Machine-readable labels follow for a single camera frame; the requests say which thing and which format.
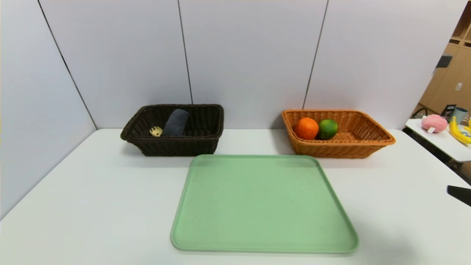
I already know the dark grey towel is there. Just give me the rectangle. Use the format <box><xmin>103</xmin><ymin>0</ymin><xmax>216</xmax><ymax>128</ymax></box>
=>
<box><xmin>162</xmin><ymin>109</ymin><xmax>190</xmax><ymax>137</ymax></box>

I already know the orange fruit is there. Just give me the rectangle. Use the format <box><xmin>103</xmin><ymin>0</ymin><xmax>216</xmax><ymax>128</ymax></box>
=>
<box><xmin>293</xmin><ymin>117</ymin><xmax>319</xmax><ymax>141</ymax></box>

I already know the green citrus fruit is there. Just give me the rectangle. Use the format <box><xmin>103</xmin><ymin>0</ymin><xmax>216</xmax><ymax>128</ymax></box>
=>
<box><xmin>317</xmin><ymin>119</ymin><xmax>339</xmax><ymax>140</ymax></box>

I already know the dark brown wicker basket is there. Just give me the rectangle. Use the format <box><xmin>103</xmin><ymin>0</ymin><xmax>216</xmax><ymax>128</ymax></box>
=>
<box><xmin>121</xmin><ymin>104</ymin><xmax>224</xmax><ymax>157</ymax></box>

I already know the orange wicker basket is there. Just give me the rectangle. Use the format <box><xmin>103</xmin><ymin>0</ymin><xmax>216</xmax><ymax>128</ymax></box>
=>
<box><xmin>281</xmin><ymin>109</ymin><xmax>396</xmax><ymax>159</ymax></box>

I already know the light green plastic tray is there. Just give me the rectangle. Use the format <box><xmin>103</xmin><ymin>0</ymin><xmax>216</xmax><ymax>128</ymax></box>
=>
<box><xmin>170</xmin><ymin>154</ymin><xmax>359</xmax><ymax>254</ymax></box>

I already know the pink plush toy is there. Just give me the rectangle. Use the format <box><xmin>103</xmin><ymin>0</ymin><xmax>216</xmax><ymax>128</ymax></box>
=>
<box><xmin>421</xmin><ymin>114</ymin><xmax>449</xmax><ymax>134</ymax></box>

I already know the white side table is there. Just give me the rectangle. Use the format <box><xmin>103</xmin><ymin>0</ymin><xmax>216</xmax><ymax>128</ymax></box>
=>
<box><xmin>405</xmin><ymin>119</ymin><xmax>471</xmax><ymax>163</ymax></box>

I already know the light wooden cabinet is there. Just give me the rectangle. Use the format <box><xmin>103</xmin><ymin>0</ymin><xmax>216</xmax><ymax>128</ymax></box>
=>
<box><xmin>419</xmin><ymin>2</ymin><xmax>471</xmax><ymax>114</ymax></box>

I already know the teal cup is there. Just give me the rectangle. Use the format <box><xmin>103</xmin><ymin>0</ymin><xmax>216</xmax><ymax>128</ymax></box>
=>
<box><xmin>449</xmin><ymin>107</ymin><xmax>468</xmax><ymax>124</ymax></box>

